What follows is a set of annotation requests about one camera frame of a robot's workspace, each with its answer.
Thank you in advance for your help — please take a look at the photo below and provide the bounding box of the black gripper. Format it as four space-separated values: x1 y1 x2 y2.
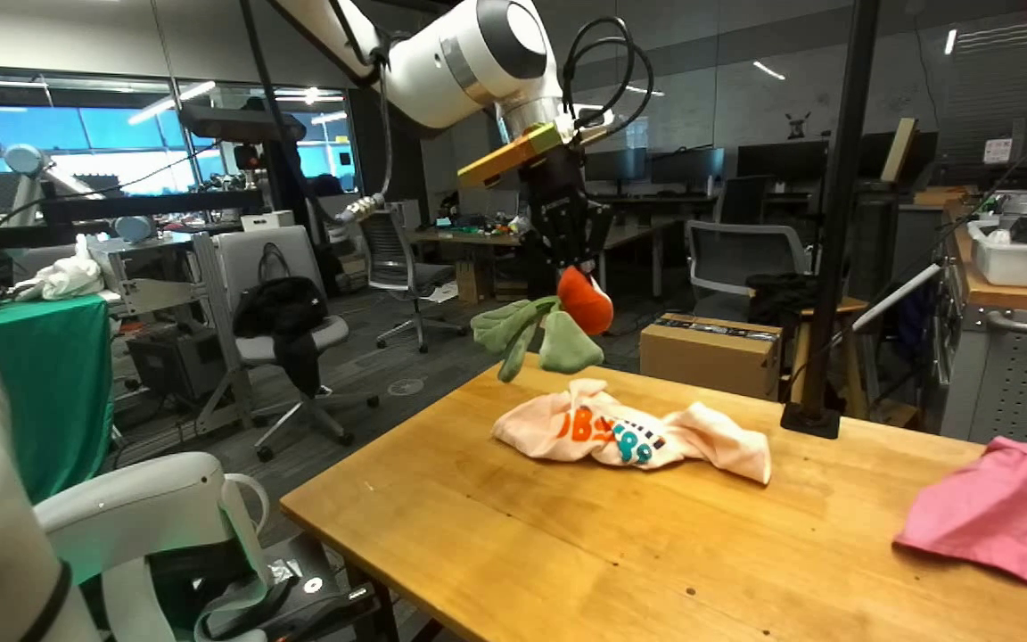
522 146 609 285

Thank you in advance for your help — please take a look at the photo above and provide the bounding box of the green and orange plush carrot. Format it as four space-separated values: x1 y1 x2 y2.
472 262 612 381

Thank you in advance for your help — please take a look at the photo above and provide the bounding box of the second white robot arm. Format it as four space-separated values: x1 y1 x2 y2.
0 381 372 642

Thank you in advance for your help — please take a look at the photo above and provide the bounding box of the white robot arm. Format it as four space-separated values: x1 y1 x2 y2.
272 0 605 275

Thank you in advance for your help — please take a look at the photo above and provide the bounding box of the wooden office table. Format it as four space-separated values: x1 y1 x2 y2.
409 216 667 309

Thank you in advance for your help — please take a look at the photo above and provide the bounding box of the mesh office chair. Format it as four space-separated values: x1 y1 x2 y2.
686 221 809 301

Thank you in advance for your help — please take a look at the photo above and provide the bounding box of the light pink printed cloth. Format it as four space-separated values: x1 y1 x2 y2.
492 379 773 483

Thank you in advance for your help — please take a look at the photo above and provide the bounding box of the cardboard box with label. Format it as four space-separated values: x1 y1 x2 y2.
640 313 781 400

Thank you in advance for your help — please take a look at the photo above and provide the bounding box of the black jacket on chair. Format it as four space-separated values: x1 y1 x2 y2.
231 275 327 395

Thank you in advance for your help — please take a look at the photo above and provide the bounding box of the grey office chair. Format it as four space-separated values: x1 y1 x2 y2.
191 225 349 458

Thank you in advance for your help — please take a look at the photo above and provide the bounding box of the green cloth covered table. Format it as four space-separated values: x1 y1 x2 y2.
0 294 113 502

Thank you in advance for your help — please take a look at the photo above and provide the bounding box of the black camera pole stand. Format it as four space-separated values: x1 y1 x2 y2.
781 0 880 439

